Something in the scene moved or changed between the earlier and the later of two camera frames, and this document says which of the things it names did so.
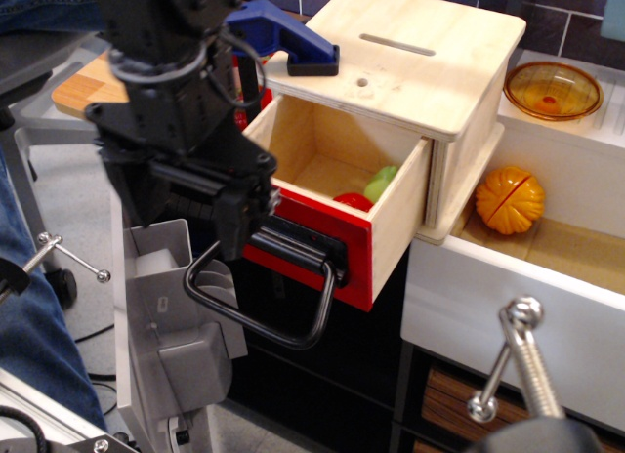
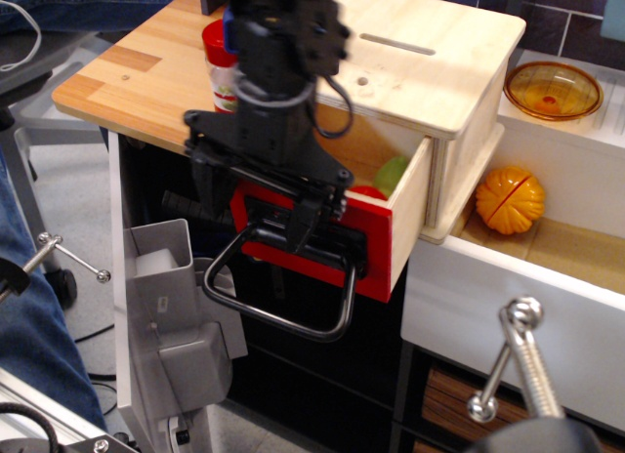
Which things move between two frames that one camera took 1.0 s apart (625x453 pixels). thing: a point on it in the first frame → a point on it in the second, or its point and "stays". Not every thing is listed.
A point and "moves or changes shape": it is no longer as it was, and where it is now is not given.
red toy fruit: [355, 200] → [370, 191]
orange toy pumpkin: [509, 199] stays
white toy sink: [457, 283] stays
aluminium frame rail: [61, 424] stays
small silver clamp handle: [51, 242] stays
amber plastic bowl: [553, 91] stays
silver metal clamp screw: [520, 317] stays
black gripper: [176, 130] → [276, 143]
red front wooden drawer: [353, 195] moves or changes shape
